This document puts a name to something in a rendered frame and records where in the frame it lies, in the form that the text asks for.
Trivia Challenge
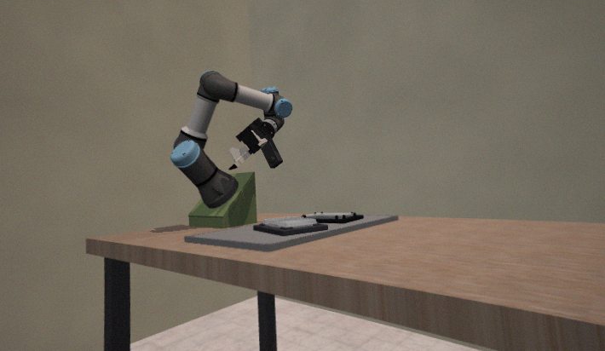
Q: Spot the black rectangular frame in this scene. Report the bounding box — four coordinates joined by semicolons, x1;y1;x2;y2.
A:
316;212;364;223

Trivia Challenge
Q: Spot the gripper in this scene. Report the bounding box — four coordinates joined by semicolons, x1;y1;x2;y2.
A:
229;118;275;170

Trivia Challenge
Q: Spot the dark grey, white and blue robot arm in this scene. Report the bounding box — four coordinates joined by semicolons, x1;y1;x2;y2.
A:
170;71;292;209

